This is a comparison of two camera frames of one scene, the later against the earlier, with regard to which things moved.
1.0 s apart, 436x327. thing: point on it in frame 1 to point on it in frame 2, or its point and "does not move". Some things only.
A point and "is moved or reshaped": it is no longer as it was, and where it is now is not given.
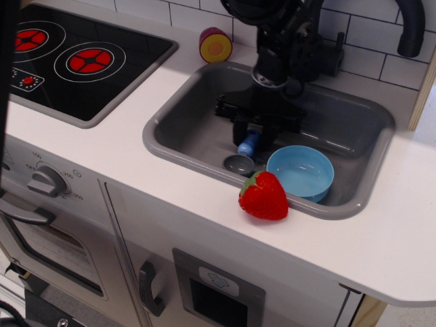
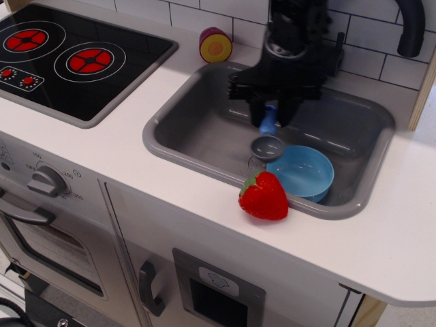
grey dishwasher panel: (214, 296) does not move
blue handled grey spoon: (242, 163) is moved or reshaped
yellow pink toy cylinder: (215, 45) does not move
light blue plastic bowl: (305, 172) does not move
